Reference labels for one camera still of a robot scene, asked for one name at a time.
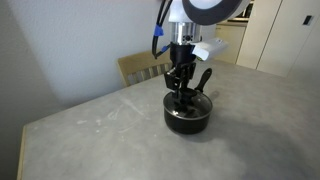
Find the dark wall switch panel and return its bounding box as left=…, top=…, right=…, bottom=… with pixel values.
left=302, top=14, right=314, bottom=26

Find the wooden chair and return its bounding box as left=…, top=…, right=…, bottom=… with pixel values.
left=116, top=49, right=174, bottom=89

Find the cream kitchen counter cabinet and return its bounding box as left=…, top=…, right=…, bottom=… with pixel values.
left=213, top=20, right=248, bottom=65

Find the glass lid with black knob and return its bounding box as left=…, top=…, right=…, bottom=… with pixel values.
left=163, top=87, right=213, bottom=120

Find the black saucepan with handle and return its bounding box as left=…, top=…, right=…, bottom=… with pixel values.
left=163, top=68, right=214, bottom=136

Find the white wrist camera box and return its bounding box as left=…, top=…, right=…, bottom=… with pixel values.
left=191, top=37, right=230, bottom=62

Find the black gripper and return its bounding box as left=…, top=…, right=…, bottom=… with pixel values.
left=163, top=43, right=198, bottom=105

